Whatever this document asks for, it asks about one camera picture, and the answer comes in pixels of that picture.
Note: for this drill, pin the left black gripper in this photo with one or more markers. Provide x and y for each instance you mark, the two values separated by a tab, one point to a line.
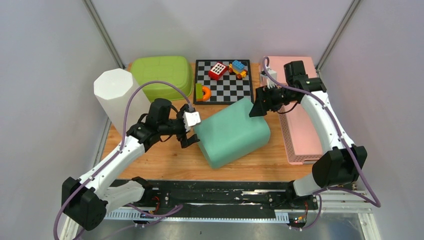
185	143

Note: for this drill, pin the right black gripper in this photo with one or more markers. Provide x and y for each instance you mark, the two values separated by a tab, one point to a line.
262	94

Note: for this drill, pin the green bin with white liner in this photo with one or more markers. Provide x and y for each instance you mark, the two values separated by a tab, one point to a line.
231	134

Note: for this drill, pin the pink perforated plastic basket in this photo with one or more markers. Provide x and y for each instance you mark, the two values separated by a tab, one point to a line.
301	141

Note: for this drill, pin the large green plastic container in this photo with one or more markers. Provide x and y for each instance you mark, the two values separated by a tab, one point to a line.
175	70

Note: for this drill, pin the white plastic bin liner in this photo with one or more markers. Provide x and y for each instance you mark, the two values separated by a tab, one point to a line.
113	89

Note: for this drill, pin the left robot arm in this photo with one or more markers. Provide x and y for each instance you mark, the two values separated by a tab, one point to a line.
89	198

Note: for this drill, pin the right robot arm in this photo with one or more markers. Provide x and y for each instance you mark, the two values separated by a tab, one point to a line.
342	160

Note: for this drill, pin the black grey checkerboard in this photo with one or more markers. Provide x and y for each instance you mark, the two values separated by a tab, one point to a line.
228	89

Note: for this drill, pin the blue yellow toy car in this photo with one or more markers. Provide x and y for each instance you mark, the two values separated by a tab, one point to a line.
238	68

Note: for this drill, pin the orange arch toy block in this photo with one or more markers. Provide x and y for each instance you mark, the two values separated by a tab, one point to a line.
206	93

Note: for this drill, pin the red window toy brick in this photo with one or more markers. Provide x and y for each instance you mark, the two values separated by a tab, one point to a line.
217	71

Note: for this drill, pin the green flat toy brick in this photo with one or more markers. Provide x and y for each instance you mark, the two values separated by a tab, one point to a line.
199	94

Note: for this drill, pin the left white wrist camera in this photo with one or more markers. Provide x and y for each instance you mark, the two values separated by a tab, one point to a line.
191	119

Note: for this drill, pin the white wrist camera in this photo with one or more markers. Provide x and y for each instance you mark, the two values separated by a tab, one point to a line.
265	81
191	119

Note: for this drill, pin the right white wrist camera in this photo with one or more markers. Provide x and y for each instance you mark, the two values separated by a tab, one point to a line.
265	81

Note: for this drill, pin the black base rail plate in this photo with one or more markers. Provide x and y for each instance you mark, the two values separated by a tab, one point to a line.
224	199

